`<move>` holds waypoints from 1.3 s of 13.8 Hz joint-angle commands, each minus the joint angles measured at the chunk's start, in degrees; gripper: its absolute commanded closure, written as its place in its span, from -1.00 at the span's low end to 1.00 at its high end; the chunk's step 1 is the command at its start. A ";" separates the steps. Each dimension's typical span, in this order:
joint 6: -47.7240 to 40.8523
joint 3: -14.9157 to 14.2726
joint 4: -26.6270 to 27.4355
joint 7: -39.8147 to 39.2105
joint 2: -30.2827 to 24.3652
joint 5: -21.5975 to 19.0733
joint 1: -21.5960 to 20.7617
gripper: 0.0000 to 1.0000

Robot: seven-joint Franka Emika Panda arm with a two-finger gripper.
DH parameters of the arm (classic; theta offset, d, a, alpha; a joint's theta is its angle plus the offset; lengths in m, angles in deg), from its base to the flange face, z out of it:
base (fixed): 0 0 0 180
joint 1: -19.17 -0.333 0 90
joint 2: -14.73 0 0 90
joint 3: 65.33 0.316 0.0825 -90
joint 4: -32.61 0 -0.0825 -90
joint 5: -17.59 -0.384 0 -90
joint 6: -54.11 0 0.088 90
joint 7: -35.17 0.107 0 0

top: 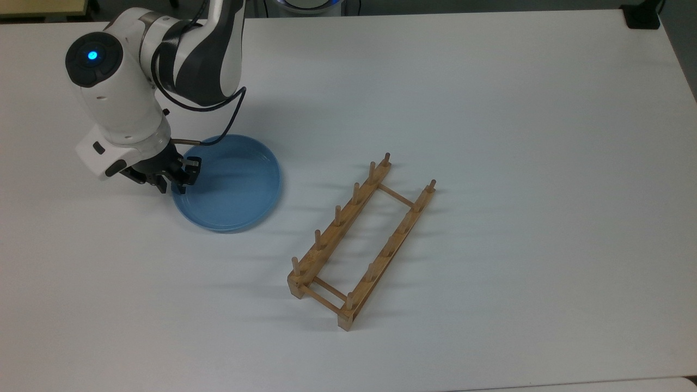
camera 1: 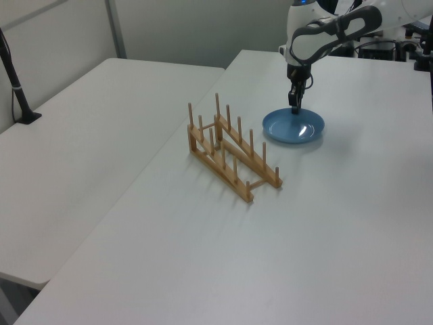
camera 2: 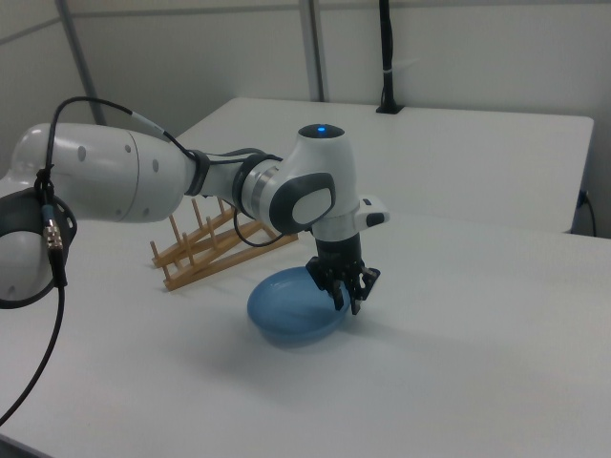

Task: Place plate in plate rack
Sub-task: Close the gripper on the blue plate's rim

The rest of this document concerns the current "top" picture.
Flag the wooden desk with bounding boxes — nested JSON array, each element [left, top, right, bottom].
[[0, 0, 89, 18]]

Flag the blue round plate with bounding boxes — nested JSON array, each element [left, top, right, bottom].
[[172, 134, 282, 234]]

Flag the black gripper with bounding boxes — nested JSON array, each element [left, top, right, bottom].
[[121, 143, 202, 195]]

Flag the wooden plate rack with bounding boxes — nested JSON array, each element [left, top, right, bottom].
[[287, 152, 437, 332]]

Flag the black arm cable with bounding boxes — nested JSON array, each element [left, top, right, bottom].
[[151, 46, 247, 146]]

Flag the black clamp mount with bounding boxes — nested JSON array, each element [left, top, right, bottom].
[[621, 0, 666, 30]]

